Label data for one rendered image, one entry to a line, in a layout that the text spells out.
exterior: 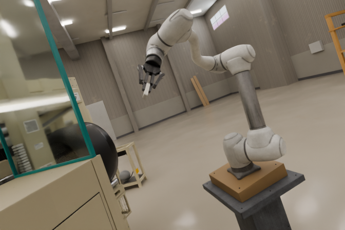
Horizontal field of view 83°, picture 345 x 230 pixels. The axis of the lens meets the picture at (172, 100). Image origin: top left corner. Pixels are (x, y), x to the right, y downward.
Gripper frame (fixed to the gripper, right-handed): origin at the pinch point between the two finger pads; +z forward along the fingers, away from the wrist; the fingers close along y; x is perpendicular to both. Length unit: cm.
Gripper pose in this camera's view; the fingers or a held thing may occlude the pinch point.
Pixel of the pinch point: (146, 91)
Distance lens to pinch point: 80.7
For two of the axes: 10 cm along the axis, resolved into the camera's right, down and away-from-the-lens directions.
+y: -9.3, -3.0, -2.1
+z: -0.8, 7.2, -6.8
